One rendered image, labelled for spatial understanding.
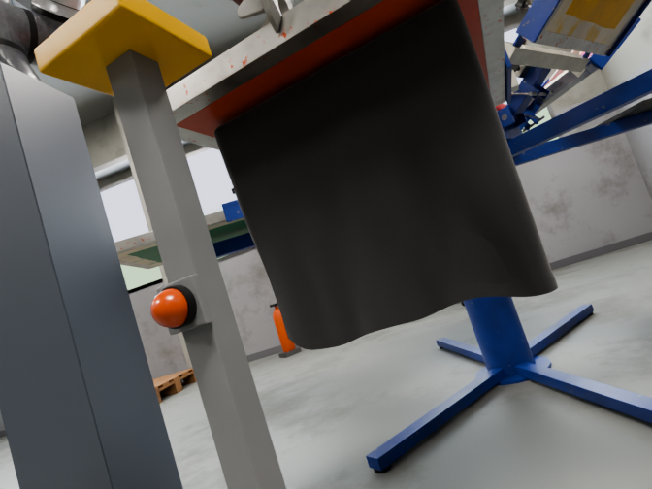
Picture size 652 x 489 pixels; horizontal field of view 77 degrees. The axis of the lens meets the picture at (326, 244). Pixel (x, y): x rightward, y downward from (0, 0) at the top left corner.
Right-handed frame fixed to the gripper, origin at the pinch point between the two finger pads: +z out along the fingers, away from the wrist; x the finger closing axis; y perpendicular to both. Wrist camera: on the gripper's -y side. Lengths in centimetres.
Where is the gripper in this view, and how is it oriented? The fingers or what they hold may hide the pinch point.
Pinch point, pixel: (287, 27)
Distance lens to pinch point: 67.4
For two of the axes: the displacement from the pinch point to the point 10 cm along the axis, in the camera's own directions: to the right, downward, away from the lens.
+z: 3.1, 9.5, -1.0
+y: -8.6, 3.2, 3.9
